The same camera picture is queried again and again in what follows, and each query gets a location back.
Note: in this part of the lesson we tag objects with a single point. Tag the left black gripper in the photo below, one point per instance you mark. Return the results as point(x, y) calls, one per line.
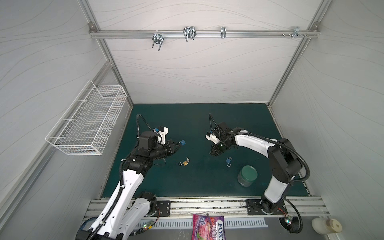
point(170, 150)

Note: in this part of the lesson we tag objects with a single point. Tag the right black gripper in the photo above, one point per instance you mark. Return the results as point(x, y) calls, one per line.
point(219, 147)

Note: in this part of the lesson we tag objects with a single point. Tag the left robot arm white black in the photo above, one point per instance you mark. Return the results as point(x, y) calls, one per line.
point(118, 219)

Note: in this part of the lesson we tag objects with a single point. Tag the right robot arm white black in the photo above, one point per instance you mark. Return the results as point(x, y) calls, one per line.
point(286, 164)

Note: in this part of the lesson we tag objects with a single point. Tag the brass padlock with key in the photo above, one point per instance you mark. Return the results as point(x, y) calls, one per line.
point(184, 163)

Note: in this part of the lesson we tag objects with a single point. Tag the small blue padlock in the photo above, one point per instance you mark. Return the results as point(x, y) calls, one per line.
point(228, 161)

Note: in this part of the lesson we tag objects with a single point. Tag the purple candy bag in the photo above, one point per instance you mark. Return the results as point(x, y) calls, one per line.
point(208, 228)

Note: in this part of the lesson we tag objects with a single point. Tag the metal u-bolt clamp middle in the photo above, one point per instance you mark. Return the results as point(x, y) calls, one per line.
point(189, 33)

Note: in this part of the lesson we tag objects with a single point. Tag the metal u-bolt clamp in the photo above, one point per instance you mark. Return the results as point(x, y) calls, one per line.
point(189, 33)
point(158, 39)

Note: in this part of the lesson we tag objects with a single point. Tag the metal u-bolt clamp left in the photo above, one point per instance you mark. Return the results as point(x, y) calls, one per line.
point(158, 39)

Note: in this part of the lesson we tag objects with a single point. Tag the blue white ceramic plate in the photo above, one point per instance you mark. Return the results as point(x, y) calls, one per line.
point(87, 224)

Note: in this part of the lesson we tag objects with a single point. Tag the white plastic bottle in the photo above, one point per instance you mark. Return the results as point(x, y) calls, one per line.
point(326, 226)

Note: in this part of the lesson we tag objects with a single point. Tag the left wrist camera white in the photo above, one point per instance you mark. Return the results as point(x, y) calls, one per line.
point(161, 133)

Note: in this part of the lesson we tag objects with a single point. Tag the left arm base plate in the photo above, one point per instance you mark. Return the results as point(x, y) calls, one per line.
point(159, 209)

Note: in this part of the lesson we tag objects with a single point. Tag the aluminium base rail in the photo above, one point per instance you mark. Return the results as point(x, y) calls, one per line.
point(236, 206)

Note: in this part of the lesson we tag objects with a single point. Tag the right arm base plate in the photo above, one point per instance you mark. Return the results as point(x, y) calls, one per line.
point(255, 207)

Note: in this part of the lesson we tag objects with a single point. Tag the white wire basket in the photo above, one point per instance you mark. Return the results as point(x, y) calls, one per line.
point(86, 126)

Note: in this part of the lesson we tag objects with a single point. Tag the small metal bracket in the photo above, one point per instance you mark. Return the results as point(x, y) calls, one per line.
point(223, 32)

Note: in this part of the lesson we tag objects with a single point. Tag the aluminium cross rail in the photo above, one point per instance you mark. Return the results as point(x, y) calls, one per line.
point(201, 34)

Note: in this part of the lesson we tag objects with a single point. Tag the metal hook bracket right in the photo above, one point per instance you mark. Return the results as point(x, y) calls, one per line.
point(296, 33)

